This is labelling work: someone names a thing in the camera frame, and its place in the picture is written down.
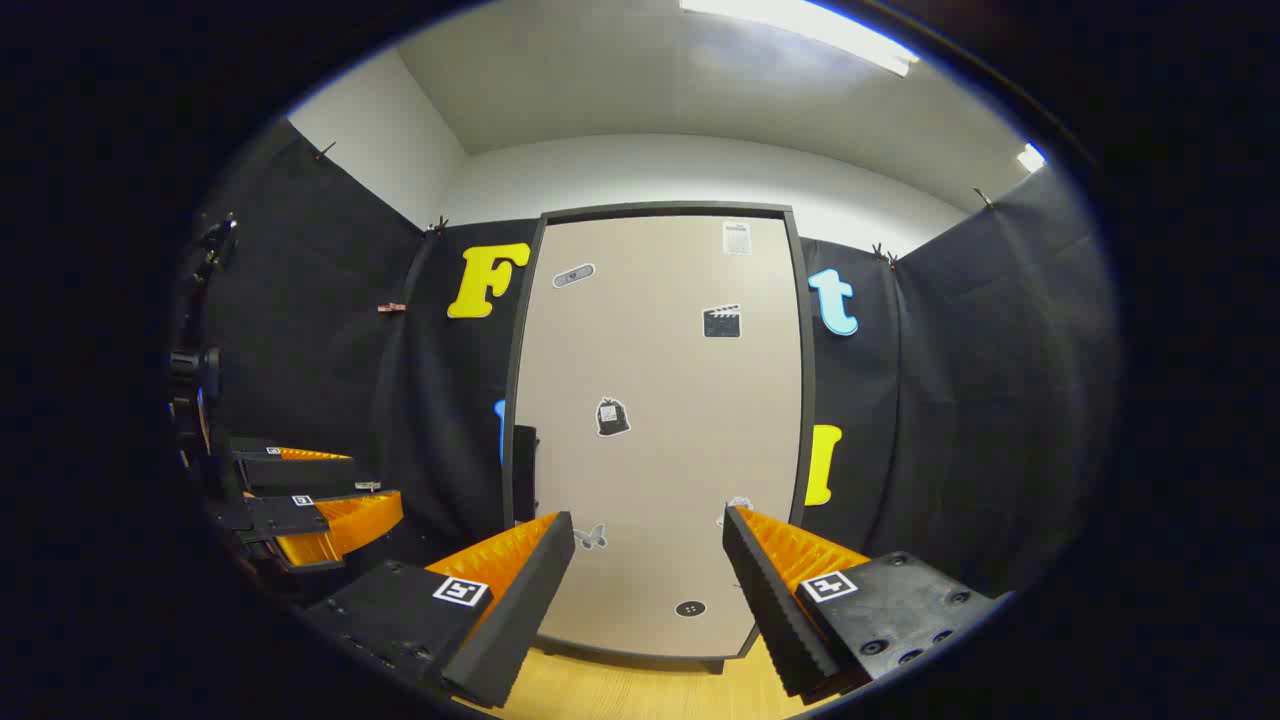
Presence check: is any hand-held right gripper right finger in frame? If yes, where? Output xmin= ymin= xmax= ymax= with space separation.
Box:
xmin=722 ymin=505 xmax=1001 ymax=704

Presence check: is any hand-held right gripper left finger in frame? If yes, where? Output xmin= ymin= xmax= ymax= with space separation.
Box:
xmin=300 ymin=511 xmax=577 ymax=709

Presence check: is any dark grey cabinet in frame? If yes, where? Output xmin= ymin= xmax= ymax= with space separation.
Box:
xmin=500 ymin=203 xmax=817 ymax=676

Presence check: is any light grey cabinet door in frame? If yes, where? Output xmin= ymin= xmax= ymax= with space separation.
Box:
xmin=512 ymin=215 xmax=806 ymax=661

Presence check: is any black backdrop cloth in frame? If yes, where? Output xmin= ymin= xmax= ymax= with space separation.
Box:
xmin=175 ymin=118 xmax=1116 ymax=601

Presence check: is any long ceiling light panel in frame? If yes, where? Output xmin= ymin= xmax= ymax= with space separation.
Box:
xmin=680 ymin=0 xmax=921 ymax=78

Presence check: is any black door handle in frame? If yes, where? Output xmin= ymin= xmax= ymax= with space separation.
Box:
xmin=512 ymin=424 xmax=542 ymax=525

